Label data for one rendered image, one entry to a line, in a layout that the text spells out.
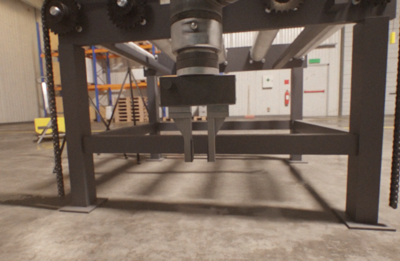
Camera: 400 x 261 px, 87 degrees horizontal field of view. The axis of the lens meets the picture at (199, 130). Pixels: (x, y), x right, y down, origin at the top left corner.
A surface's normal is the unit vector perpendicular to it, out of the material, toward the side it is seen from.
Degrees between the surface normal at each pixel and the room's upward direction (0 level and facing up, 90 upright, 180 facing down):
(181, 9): 90
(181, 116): 90
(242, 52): 90
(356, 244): 0
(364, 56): 90
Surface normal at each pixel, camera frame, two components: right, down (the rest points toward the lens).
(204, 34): 0.25, 0.09
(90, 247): -0.03, -0.99
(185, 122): -0.07, 0.11
